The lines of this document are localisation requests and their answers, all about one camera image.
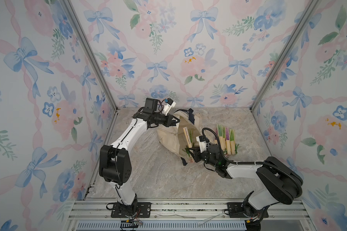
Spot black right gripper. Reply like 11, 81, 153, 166
187, 145, 217, 169

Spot beige tote bag navy handles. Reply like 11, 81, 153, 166
157, 108, 202, 166

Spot dark green fan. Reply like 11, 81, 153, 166
183, 127, 194, 157

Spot purple pink tassel fan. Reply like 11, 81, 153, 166
225, 127, 232, 156

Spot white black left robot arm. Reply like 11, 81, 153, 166
99, 98, 180, 206

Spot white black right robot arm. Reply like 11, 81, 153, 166
186, 144, 303, 218

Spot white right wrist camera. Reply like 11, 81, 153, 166
196, 135, 210, 153

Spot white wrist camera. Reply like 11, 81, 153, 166
162, 98, 176, 116
196, 135, 210, 153

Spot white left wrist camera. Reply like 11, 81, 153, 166
162, 98, 176, 116

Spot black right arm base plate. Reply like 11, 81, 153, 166
227, 201, 269, 218

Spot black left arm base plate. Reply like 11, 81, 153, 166
106, 202, 151, 218

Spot black corrugated cable conduit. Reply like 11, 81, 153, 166
201, 127, 304, 231

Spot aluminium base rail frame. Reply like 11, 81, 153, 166
63, 198, 316, 231

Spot aluminium corner post left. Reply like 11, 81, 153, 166
60, 0, 118, 113

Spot aluminium corner post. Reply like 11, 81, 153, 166
250, 0, 320, 113
60, 0, 118, 113

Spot aluminium corner post right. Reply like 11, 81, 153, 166
250, 0, 320, 113

